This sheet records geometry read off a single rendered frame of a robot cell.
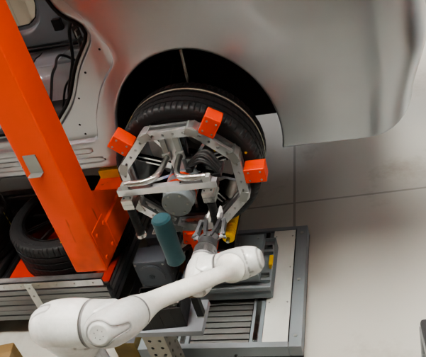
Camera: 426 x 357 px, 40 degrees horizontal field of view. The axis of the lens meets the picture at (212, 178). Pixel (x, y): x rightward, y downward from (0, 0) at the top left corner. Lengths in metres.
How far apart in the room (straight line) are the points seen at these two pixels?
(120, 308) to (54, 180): 1.03
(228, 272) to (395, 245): 1.53
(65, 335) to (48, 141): 0.99
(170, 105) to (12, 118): 0.62
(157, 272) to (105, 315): 1.38
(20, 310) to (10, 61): 1.53
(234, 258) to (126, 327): 0.53
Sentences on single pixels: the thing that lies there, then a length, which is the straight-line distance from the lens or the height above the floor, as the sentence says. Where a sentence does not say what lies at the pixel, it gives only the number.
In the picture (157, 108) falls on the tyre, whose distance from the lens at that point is 2.47.
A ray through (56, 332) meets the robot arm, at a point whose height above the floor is 1.15.
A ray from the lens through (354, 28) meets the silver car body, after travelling 2.51.
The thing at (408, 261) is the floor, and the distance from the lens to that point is 3.19.
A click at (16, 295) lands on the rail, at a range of 3.27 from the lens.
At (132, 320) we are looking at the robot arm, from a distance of 1.60.
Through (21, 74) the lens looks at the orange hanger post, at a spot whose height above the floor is 1.51.
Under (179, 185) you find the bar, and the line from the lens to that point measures 2.30.
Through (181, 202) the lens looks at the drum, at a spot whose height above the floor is 0.86.
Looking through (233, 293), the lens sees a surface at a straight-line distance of 2.99.
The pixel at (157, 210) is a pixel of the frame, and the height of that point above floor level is 0.69.
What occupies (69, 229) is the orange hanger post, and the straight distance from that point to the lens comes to 2.66.
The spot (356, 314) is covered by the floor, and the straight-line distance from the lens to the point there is 2.97.
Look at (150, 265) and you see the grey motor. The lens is 2.91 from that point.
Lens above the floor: 2.24
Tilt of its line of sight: 34 degrees down
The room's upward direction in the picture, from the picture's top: 17 degrees counter-clockwise
